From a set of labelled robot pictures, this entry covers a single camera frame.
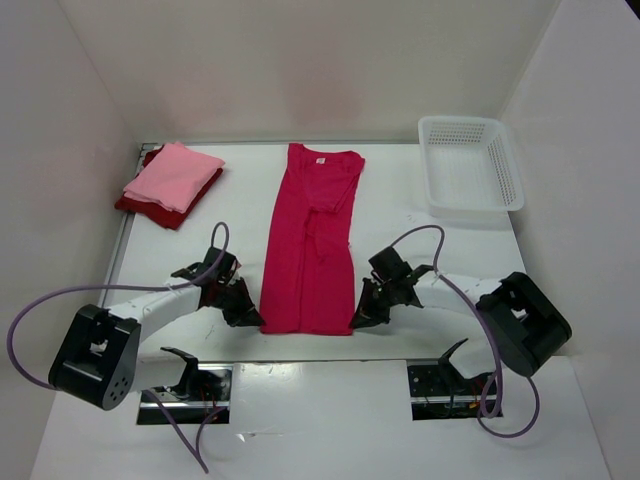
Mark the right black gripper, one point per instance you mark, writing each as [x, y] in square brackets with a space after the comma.
[366, 313]

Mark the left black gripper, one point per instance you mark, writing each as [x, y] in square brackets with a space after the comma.
[246, 313]

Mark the magenta t-shirt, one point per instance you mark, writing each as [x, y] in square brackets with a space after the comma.
[308, 284]

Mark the dark red t-shirt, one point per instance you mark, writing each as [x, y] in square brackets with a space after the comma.
[167, 219]

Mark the light pink t-shirt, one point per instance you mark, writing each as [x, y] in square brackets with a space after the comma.
[174, 177]

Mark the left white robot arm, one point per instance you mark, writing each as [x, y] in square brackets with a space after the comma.
[97, 361]

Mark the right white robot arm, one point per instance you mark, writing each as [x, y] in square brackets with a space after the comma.
[525, 328]

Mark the white plastic basket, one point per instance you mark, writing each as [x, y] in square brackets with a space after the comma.
[469, 165]

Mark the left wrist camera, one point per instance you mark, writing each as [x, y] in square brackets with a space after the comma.
[218, 266]

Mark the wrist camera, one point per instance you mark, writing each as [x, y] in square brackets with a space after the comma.
[387, 265]
[218, 266]

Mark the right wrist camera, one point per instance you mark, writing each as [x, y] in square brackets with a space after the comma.
[387, 265]

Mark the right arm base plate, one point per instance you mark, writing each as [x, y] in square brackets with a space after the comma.
[437, 392]

